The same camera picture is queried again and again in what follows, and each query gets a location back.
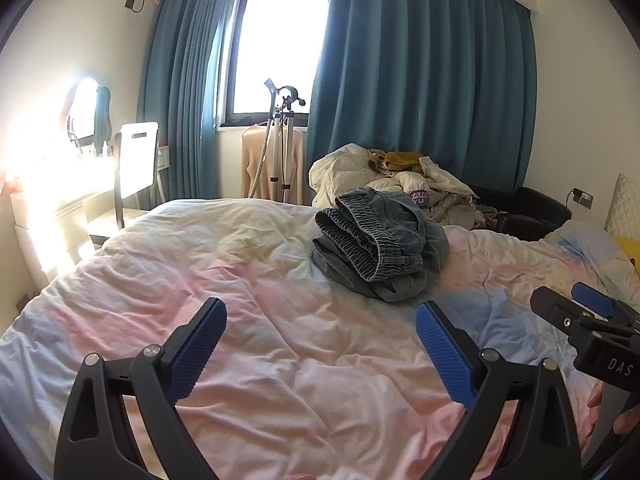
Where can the beige hanging sweater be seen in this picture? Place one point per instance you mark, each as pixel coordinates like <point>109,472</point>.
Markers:
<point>252,160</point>

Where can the pastel pink duvet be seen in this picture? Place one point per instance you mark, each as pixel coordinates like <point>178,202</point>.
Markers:
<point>280,310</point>

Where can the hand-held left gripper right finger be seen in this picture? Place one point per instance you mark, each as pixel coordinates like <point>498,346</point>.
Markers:
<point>442,355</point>

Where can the window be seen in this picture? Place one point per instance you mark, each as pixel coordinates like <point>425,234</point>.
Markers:
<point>280,45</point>

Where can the black armchair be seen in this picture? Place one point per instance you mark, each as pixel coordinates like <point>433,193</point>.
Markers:
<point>530,210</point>

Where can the white dressing table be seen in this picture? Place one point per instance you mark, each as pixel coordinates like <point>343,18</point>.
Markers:
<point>65,210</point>

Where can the yellow pillow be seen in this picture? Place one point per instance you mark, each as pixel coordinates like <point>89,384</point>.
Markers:
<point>632,255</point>

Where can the mustard yellow garment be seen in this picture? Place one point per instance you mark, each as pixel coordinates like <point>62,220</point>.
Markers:
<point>400,160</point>

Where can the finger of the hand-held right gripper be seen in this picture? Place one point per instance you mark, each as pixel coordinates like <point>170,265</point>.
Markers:
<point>555,310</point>
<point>592,300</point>

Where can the blue denim jeans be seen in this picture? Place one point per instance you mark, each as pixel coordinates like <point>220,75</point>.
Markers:
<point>380,240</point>

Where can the black wall outlet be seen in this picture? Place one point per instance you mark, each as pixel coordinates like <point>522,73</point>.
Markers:
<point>133,5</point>

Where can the pile of cream clothes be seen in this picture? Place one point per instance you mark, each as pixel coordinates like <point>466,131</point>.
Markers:
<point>340,170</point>

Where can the round vanity mirror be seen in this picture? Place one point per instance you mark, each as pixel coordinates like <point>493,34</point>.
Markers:
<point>85,105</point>

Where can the white chair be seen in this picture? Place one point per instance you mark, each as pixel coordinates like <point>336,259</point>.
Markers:
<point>137,155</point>

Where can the white quilted headboard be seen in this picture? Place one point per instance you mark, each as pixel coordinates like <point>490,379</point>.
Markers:
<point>625,205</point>

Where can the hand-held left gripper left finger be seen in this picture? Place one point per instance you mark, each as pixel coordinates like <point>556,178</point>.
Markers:
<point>200,345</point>

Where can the garment steamer stand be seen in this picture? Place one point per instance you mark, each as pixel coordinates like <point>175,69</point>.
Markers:
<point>280,150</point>

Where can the person's right hand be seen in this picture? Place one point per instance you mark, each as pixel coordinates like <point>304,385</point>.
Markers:
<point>596,395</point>

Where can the wall socket with plug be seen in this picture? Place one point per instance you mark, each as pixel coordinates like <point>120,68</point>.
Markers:
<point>582,197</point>

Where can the wide blue curtain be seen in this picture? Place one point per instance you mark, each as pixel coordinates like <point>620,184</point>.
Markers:
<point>425,75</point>

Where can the narrow blue curtain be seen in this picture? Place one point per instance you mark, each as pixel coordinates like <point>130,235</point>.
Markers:
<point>180,85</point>

